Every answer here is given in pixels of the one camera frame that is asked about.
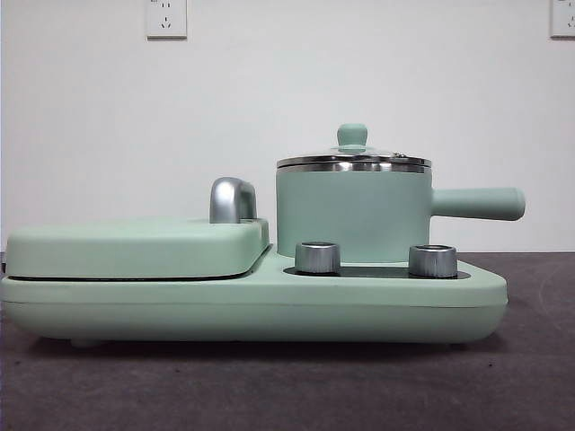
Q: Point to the glass pot lid green knob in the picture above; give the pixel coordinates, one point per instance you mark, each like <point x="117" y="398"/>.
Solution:
<point x="351" y="134"/>

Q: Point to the white wall socket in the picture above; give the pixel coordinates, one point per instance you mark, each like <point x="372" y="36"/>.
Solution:
<point x="166" y="20"/>
<point x="563" y="20"/>

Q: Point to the green grill lid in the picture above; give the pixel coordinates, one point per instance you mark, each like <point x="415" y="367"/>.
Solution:
<point x="135" y="249"/>

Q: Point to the green breakfast machine base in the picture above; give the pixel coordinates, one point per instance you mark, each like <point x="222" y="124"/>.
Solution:
<point x="269" y="310"/>

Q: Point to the silver control knob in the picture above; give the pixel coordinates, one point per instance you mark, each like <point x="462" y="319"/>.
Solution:
<point x="316" y="258"/>
<point x="432" y="261"/>

